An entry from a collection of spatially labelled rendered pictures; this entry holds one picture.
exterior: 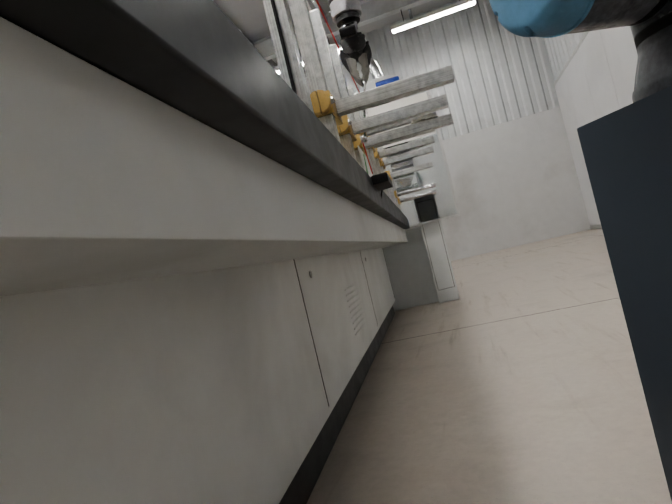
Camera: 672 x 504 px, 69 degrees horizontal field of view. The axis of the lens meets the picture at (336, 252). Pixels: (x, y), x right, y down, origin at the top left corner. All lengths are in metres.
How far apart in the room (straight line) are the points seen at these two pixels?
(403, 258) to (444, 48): 7.29
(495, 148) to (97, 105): 10.05
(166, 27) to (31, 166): 0.12
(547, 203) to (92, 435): 9.95
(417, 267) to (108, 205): 3.76
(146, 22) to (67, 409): 0.36
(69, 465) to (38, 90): 0.36
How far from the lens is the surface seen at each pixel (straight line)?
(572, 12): 0.73
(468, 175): 10.18
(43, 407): 0.51
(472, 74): 10.63
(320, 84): 1.13
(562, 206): 10.30
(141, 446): 0.61
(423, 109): 1.39
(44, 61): 0.28
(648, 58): 0.85
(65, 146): 0.27
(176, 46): 0.32
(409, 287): 4.00
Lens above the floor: 0.48
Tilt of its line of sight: 1 degrees up
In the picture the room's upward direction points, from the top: 14 degrees counter-clockwise
